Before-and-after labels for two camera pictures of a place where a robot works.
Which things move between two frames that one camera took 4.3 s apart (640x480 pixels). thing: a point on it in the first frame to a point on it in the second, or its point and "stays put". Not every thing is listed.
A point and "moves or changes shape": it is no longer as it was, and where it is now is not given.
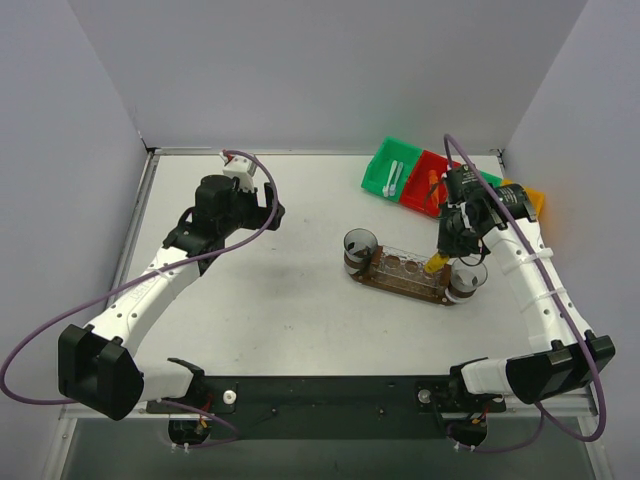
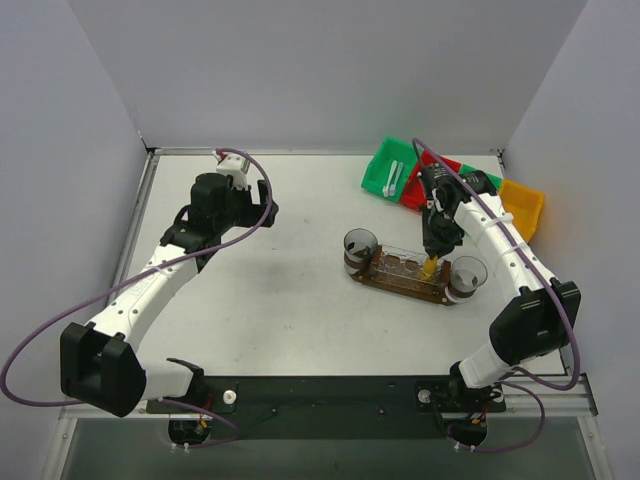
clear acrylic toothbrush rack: (409, 267) stays put
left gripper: (270, 205) stays put
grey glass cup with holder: (359, 245) stays put
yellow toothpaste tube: (436, 263) moves or changes shape
